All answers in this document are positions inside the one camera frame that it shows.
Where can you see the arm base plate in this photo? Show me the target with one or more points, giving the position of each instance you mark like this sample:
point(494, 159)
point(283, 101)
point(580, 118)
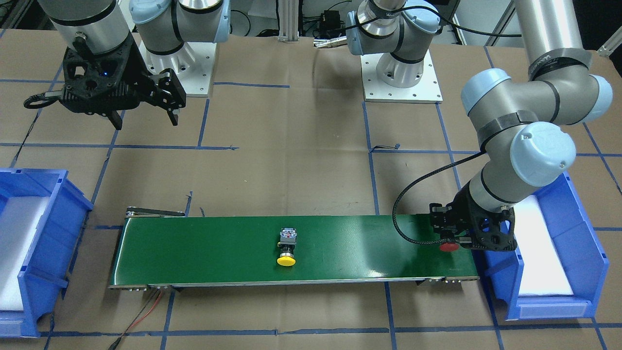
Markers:
point(193, 65)
point(387, 80)

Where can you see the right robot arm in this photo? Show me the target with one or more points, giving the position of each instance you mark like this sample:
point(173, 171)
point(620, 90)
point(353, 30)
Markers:
point(164, 27)

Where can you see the red push button switch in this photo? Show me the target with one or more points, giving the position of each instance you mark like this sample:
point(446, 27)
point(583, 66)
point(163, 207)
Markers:
point(449, 244)

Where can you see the white foam pad bin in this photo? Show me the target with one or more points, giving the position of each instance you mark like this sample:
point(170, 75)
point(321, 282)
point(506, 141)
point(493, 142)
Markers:
point(543, 274)
point(18, 224)

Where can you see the green conveyor belt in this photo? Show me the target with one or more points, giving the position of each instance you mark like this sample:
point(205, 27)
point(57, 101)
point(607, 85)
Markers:
point(175, 251)

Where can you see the aluminium profile post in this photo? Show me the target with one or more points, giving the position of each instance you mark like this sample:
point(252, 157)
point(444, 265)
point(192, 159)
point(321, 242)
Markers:
point(288, 20)

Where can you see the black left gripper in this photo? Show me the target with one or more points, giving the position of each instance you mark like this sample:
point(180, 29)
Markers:
point(462, 205)

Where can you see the yellow push button switch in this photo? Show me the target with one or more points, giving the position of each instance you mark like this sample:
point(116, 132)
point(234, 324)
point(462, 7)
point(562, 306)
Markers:
point(286, 245)

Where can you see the blue plastic bin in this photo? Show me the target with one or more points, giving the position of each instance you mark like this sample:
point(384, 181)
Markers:
point(43, 272)
point(582, 257)

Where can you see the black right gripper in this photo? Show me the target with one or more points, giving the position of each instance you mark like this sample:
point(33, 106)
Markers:
point(137, 66)

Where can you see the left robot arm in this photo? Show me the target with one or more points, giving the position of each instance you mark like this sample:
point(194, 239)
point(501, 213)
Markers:
point(518, 125)

